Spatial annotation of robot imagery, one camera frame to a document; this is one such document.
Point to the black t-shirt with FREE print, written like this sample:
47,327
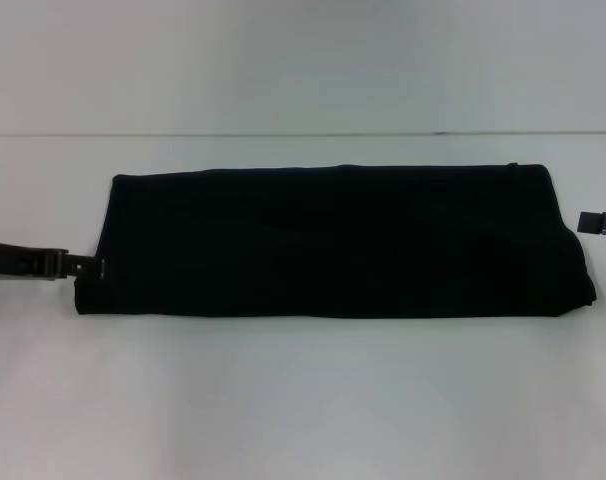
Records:
333,240

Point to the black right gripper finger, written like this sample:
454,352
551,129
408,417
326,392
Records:
600,224

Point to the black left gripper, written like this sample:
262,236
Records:
18,260

